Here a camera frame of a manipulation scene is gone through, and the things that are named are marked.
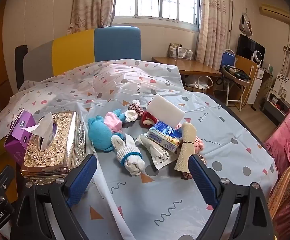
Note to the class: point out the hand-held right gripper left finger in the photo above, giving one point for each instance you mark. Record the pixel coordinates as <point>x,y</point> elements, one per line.
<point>81,178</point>

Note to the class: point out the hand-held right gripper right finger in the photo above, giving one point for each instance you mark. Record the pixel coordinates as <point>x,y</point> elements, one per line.
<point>202,180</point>

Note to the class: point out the rose satin scrunchie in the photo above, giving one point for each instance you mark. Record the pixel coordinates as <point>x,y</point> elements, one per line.
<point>185,175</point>

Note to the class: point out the beige woven pouch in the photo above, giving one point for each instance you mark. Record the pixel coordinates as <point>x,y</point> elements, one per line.
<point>186,155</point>

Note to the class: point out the pink sock blue band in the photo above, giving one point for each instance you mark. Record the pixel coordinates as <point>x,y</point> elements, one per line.
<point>199,143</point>

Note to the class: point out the teal blue sock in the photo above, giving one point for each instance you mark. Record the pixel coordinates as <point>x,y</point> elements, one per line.
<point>100,135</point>

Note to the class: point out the white wet wipes pack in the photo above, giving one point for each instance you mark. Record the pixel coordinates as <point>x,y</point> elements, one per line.
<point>160,157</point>

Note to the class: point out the blue tissue packet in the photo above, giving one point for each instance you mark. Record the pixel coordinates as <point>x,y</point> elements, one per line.
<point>165,132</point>

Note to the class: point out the white card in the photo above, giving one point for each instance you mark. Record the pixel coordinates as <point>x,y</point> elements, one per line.
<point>165,110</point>

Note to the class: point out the red sock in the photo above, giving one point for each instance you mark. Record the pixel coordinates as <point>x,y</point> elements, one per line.
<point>146,117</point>

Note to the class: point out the brown white sock pair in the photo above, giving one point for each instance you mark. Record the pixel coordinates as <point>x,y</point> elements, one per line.
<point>137,108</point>

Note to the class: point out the ornate gold tissue box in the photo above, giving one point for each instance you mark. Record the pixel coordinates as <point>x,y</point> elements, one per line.
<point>67,140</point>

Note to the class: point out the patterned plastic tablecloth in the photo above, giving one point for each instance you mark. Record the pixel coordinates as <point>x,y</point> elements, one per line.
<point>147,205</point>

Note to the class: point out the white tissue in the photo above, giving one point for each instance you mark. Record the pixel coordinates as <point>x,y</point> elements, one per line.
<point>43,127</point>

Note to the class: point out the purple tissue box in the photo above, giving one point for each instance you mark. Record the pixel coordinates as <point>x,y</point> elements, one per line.
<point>14,145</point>

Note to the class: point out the wicker chair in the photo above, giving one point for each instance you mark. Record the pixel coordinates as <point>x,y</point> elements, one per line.
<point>285,187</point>

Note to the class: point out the white tote bag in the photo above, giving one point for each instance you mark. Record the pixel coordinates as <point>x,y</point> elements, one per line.
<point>197,83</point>

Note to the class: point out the low grey shelf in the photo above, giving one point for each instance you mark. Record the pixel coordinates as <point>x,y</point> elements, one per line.
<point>275,107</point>

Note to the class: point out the white cabinet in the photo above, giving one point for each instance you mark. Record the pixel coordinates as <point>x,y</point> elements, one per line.
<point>256,85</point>

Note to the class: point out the wooden desk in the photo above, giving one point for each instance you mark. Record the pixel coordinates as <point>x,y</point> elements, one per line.
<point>197,67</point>

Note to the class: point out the black tool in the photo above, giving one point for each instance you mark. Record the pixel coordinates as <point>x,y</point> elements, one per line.
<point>237,72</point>

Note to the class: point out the wooden board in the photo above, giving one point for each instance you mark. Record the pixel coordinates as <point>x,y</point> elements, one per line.
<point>247,67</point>

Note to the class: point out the leaf print box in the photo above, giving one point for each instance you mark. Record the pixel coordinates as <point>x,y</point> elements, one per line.
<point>285,85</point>

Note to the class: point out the grey yellow blue chair back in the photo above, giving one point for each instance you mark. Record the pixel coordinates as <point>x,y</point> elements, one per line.
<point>72,50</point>

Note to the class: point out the group of small boxes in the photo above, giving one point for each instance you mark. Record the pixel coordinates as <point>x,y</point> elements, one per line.
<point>180,52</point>

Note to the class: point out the white fan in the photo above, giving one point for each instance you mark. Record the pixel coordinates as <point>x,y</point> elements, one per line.
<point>258,57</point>

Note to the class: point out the black television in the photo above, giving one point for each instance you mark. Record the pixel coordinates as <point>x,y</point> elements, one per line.
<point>247,46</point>

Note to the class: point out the beige pink patterned curtain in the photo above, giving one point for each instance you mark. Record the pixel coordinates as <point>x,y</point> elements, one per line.
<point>213,22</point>

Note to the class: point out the garment steamer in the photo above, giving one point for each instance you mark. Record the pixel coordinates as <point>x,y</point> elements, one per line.
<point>245,25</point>

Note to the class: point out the beige starfish print curtain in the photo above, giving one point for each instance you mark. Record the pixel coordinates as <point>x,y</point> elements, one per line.
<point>90,2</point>

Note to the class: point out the air conditioner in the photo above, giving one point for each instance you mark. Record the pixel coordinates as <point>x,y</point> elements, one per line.
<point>275,12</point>

